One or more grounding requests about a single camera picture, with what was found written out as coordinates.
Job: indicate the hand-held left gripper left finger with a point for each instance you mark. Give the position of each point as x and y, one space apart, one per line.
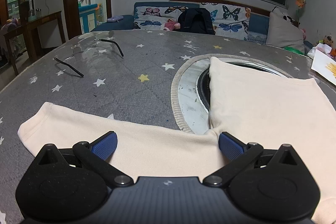
105 146

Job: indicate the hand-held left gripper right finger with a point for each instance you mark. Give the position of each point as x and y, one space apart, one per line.
231 146

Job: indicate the cream knit shirt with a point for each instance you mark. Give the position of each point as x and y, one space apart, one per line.
262 108

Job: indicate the grey star-print tablecloth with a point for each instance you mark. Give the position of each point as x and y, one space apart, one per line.
118 95

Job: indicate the round built-in induction cooker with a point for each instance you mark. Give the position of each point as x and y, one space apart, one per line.
189 98

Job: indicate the rimless eyeglasses with black temples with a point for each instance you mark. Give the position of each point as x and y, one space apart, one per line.
110 41

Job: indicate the green plastic object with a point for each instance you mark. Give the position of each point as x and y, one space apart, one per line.
295 50

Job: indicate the white paper with orange drawing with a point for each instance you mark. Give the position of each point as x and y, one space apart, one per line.
324 64

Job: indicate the butterfly-print cushion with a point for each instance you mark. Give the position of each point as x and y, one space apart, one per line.
231 22
151 16

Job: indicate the blue sofa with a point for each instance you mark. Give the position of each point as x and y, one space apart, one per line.
123 22

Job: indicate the beige pillow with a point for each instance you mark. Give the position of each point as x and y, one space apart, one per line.
283 32

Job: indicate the purple pouch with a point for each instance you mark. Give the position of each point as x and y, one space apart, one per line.
115 19

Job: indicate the black backpack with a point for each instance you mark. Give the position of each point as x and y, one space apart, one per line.
195 20

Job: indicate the blue cabinet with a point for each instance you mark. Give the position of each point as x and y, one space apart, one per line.
88 16

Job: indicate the pink plush toy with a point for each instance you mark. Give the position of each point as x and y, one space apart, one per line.
169 26

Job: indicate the dark wooden side table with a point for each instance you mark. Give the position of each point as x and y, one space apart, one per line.
44 19

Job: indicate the small colourful plush toys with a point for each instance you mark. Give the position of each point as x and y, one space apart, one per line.
328 41

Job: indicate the glass jar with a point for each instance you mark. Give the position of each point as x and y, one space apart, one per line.
38 12

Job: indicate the purple cloth pile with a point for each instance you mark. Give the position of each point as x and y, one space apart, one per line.
9 29

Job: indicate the orange artificial flower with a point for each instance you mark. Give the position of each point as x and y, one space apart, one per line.
300 1

